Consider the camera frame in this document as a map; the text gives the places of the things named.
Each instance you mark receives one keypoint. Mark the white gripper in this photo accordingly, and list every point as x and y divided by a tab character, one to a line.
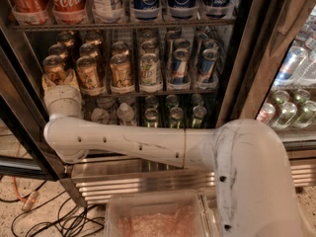
62	93

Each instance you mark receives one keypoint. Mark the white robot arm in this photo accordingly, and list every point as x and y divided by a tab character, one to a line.
254	188

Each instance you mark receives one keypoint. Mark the second row left orange can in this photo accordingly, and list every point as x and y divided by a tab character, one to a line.
60	50

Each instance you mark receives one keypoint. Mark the second row orange can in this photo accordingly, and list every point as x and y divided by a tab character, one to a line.
91	50
120	47
60	50

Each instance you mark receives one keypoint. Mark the second row middle orange can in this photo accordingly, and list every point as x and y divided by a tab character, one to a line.
91	50

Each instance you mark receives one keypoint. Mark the second row right orange can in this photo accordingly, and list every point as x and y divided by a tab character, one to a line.
120	47

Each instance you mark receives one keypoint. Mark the right coca-cola can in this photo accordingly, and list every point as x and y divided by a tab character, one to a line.
68	11

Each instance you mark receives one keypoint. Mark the coca-cola can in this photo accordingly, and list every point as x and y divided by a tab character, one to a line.
68	11
31	12

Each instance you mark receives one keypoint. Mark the left coca-cola can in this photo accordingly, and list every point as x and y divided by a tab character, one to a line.
31	12

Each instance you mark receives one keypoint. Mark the green white soda can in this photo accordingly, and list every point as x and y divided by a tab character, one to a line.
150	73

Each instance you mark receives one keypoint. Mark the white diet soda can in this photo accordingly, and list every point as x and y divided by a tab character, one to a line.
107	11

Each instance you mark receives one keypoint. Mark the left green can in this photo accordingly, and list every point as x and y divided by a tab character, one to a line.
151	118

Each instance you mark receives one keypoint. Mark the steel fridge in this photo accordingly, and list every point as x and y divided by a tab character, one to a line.
254	37

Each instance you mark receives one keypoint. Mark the left pepsi can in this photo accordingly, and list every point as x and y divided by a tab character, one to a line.
146	10

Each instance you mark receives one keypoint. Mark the middle green can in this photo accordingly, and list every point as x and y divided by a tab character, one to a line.
176	118

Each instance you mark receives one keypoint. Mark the left red bull can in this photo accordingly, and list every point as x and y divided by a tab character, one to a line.
178	77

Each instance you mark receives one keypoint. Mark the red bull can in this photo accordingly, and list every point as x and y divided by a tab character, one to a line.
205	67
178	77

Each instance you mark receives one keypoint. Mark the right green can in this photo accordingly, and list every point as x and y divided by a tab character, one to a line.
197	117

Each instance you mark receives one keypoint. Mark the right red bull can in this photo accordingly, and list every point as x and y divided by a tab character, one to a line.
205	67

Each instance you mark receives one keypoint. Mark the red white can behind glass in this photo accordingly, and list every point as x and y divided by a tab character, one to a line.
266	113

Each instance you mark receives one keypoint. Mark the middle water bottle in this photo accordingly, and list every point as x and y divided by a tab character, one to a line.
102	116

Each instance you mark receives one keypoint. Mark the water bottle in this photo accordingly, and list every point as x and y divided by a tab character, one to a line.
102	116
126	115

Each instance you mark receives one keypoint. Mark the right water bottle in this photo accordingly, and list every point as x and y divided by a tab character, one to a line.
126	115

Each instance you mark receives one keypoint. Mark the left clear plastic bin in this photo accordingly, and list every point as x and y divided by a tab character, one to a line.
161	214

